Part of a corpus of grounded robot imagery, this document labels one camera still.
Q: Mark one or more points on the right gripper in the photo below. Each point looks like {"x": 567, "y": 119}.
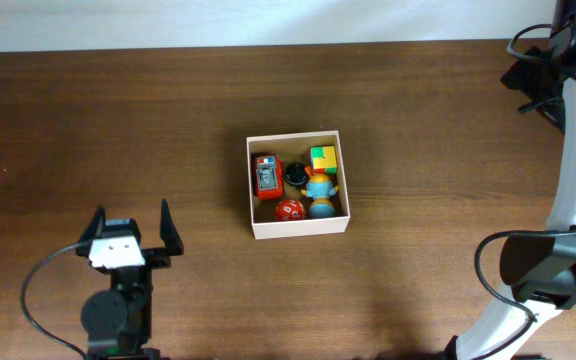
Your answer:
{"x": 520, "y": 75}

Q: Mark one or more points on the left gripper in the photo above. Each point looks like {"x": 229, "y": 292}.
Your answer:
{"x": 171, "y": 237}

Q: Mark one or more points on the red toy car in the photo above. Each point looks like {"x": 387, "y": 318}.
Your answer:
{"x": 268, "y": 177}

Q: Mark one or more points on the red letter polyhedral die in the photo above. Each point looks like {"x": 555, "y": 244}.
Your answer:
{"x": 290, "y": 210}

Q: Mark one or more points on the black round cap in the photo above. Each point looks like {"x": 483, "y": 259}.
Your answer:
{"x": 296, "y": 174}

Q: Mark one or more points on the orange blue duck toy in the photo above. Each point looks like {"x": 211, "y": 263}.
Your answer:
{"x": 320, "y": 188}

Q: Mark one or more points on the multicolour puzzle cube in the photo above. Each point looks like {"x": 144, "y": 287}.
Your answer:
{"x": 324, "y": 159}

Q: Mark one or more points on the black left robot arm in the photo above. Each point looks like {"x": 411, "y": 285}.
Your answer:
{"x": 118, "y": 321}

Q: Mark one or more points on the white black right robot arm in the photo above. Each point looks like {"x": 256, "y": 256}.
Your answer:
{"x": 531, "y": 275}

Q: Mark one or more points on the beige open cardboard box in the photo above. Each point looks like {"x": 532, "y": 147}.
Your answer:
{"x": 292, "y": 148}

